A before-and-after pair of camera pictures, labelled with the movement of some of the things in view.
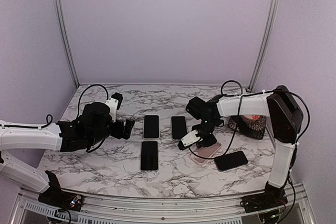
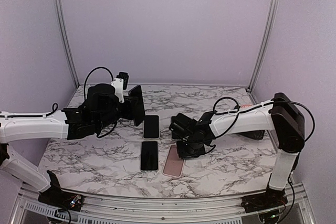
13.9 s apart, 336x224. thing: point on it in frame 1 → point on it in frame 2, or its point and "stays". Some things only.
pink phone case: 207,151 → 174,165
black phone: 151,126 stays
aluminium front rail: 30,209 stays
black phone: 149,156 stays
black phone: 231,160 → 139,115
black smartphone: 149,157 stays
